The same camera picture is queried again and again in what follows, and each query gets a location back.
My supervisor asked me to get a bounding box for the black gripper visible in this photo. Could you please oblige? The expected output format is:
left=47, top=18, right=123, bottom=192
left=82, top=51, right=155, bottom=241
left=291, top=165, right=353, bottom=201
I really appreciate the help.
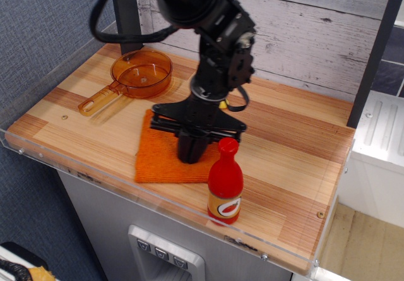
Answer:
left=150, top=95, right=247, bottom=164

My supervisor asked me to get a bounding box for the orange cloth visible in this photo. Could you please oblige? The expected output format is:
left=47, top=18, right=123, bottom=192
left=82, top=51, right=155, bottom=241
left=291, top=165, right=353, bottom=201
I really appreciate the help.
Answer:
left=135, top=109, right=220, bottom=183

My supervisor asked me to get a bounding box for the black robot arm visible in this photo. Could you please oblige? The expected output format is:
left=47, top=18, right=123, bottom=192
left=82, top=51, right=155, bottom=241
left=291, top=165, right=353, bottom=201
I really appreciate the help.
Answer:
left=151, top=0, right=256, bottom=164

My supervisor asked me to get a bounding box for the red hot sauce bottle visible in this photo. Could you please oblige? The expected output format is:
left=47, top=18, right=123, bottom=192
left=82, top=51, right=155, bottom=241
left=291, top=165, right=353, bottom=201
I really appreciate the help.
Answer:
left=207, top=138, right=244, bottom=224

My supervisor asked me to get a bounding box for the yellow toy banana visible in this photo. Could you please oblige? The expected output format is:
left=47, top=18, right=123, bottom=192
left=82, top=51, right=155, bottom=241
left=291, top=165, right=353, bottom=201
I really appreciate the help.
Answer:
left=218, top=99, right=228, bottom=110

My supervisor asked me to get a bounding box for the orange transparent toy pan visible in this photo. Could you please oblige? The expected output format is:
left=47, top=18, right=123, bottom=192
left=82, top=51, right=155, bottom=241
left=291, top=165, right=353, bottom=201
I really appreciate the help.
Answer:
left=78, top=49, right=173, bottom=116

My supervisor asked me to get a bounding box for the grey toy fridge cabinet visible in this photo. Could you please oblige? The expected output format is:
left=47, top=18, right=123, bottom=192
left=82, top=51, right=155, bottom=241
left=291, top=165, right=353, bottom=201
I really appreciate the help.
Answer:
left=59, top=172, right=292, bottom=280

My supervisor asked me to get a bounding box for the grey dispenser panel with buttons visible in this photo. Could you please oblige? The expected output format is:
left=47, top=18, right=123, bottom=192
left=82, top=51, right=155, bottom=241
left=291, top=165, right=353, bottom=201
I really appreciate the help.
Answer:
left=128, top=225, right=206, bottom=280

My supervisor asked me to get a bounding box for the white toy sink unit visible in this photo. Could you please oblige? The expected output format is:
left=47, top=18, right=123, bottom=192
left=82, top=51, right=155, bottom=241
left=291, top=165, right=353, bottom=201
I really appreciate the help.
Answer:
left=337, top=92, right=403, bottom=227

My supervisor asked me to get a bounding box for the yellow object bottom left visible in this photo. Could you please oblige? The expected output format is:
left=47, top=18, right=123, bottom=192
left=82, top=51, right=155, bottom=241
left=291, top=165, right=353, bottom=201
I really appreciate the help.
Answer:
left=28, top=266, right=56, bottom=281

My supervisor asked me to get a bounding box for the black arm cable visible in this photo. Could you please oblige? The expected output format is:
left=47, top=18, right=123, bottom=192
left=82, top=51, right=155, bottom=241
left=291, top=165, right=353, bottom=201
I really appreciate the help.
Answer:
left=88, top=0, right=250, bottom=112

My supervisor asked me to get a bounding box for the dark left frame post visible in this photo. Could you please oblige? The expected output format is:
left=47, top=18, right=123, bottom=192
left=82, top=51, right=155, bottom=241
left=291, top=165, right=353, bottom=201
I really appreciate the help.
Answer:
left=112, top=0, right=141, bottom=35

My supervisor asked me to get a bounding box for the dark frame post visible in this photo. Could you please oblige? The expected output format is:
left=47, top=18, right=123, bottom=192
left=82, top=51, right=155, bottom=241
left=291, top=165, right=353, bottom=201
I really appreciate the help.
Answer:
left=347, top=0, right=403, bottom=129
left=112, top=0, right=141, bottom=35

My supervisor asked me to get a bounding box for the dark right frame post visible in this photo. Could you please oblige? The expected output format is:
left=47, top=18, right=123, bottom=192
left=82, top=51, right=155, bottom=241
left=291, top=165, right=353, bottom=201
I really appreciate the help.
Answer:
left=347, top=0, right=403, bottom=129

